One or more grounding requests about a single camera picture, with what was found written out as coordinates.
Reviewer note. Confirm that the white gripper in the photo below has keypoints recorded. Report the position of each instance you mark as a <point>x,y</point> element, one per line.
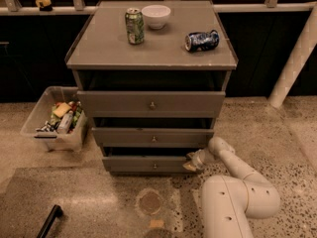
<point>199,158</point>

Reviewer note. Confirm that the grey bottom drawer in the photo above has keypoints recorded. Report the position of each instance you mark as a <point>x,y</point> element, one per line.
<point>145,165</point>

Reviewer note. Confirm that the grey drawer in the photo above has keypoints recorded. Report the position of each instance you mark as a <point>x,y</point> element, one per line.
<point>152,137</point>
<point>152,104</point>
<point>145,165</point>

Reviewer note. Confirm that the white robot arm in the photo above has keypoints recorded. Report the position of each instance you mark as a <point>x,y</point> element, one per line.
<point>229,201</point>

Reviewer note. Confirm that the grey middle drawer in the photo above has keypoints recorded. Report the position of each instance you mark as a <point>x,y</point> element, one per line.
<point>152,137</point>

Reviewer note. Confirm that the grey drawer cabinet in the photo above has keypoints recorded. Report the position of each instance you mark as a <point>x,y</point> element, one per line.
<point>103,60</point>

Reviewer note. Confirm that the grey top drawer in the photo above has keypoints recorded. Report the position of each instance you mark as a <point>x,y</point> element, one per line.
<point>152,104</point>

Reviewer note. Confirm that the white diagonal pillar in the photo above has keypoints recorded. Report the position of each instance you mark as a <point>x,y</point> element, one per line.
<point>297,59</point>

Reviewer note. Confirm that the blue crushed soda can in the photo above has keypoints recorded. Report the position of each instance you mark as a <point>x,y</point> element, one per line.
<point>202,41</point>

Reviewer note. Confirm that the white plastic bottle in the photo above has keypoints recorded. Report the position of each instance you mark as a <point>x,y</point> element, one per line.
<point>65,123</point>

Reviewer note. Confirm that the yellow sponge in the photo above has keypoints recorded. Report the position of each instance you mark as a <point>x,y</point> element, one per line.
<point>62,109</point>

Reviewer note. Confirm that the clear plastic bin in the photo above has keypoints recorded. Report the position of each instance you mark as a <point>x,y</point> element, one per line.
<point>41,125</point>

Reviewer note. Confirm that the white bowl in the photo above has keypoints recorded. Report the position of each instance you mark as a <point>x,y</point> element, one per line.
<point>156,16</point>

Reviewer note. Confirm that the green soda can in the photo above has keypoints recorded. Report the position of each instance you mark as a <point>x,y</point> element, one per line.
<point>134,26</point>

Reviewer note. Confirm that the metal railing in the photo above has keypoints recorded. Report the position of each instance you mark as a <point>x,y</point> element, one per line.
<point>49,9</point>

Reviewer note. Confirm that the black bar handle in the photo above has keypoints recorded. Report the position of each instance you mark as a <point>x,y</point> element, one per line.
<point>54,214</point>

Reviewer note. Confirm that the yellow black object on rail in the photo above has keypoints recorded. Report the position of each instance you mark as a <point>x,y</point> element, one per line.
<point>44,5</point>

